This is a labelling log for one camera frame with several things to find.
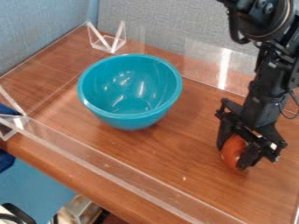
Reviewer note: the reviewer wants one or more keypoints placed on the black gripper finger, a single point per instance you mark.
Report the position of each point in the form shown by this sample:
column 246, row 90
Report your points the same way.
column 226, row 132
column 250, row 156

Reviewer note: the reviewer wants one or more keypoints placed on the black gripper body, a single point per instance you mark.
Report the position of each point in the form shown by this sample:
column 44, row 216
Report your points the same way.
column 255, row 121

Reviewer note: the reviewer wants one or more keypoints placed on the orange and white toy mushroom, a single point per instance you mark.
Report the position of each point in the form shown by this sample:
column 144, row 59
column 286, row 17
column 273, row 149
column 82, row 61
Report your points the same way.
column 231, row 151

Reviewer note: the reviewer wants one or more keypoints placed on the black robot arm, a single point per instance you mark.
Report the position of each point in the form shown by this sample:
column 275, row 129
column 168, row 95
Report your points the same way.
column 266, row 23

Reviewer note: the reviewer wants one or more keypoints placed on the blue plastic bowl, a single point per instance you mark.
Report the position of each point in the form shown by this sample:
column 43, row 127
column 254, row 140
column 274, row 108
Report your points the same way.
column 130, row 90

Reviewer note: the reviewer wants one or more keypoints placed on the clear acrylic front barrier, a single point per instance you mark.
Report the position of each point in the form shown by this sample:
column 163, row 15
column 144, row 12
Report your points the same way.
column 128, row 192

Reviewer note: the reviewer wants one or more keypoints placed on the blue cloth object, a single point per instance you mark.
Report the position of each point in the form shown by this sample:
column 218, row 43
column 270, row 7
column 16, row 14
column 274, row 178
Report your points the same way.
column 7, row 159

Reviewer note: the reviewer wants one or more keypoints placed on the black and white object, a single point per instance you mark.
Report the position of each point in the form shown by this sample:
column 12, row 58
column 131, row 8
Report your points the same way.
column 12, row 215

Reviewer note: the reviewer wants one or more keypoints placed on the clear acrylic corner bracket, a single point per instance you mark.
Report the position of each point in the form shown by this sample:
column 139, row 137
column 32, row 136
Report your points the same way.
column 107, row 43

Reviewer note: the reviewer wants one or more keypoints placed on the grey metal table frame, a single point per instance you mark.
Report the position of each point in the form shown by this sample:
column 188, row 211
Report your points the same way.
column 79, row 211

